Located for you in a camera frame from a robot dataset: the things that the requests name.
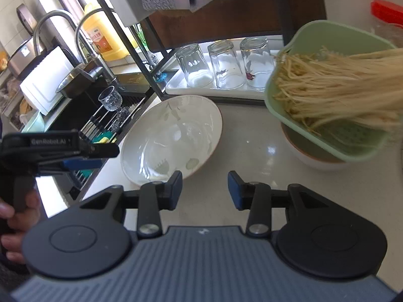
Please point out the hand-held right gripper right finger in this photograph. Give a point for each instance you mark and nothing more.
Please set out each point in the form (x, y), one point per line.
(234, 192)

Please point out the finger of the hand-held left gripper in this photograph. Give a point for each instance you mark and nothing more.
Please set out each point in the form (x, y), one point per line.
(82, 164)
(100, 150)

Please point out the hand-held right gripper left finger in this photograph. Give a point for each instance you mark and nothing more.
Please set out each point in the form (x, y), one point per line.
(175, 192)

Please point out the white leaf-print plate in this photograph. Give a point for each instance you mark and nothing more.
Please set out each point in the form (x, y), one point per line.
(170, 138)

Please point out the person's left hand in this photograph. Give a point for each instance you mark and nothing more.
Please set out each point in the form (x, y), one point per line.
(19, 226)

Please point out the yellow sponge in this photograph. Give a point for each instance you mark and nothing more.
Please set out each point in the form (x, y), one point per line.
(102, 139)

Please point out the pale green bowl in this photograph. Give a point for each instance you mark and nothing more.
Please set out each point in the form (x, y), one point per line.
(33, 122)

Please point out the black kitchen sink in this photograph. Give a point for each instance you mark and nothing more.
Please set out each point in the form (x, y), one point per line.
(85, 110)

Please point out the crystal goblet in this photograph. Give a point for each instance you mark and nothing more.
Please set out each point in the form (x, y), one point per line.
(110, 99)

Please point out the stainless steel bowl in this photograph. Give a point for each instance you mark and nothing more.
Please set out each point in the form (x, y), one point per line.
(72, 85)

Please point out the white plastic board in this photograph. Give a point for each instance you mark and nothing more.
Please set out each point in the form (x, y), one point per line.
(47, 78)

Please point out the chrome pull-down faucet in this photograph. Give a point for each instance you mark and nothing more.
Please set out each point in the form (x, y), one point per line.
(107, 72)

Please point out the white brown-rimmed bowl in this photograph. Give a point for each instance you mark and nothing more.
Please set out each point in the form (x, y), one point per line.
(308, 160)

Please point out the silver rice cooker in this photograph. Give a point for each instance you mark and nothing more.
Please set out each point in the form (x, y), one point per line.
(22, 56)

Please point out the white drying tray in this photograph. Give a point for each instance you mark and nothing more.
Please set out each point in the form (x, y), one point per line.
(176, 89)

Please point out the yellow oil bottle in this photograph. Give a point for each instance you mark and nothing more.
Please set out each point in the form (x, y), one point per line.
(104, 42)

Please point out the green stemmed glass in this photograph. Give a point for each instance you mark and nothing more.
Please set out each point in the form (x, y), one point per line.
(140, 36)

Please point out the green plastic colander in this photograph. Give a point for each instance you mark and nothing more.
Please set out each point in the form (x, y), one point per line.
(346, 135)

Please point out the clear red-flower drinking glass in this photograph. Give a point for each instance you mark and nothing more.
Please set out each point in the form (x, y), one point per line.
(256, 63)

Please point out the white hanging container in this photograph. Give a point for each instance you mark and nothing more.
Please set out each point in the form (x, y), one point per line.
(122, 3)

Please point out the bundle of dried noodles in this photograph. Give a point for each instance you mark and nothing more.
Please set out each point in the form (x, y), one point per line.
(340, 85)

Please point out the dark wooden board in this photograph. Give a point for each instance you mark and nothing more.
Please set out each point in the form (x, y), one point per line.
(226, 25)

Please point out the black metal rack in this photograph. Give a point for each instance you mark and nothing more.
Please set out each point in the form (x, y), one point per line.
(284, 12)

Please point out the red-lidded clear container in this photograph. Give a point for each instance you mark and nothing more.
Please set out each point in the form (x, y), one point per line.
(387, 11)

